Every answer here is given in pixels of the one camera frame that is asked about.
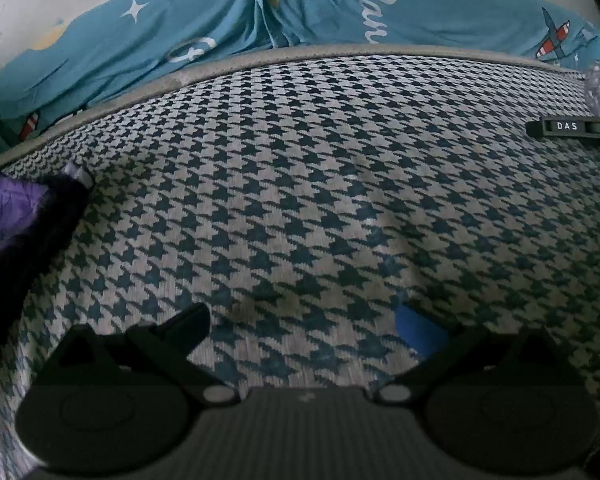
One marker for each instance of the purple cloth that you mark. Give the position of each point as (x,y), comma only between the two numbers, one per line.
(10,220)

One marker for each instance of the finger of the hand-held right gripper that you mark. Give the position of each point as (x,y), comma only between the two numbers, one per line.
(560,127)

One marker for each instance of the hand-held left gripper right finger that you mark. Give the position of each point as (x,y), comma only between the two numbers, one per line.
(420,332)

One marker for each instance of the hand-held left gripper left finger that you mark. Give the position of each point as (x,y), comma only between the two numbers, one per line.
(190,325)

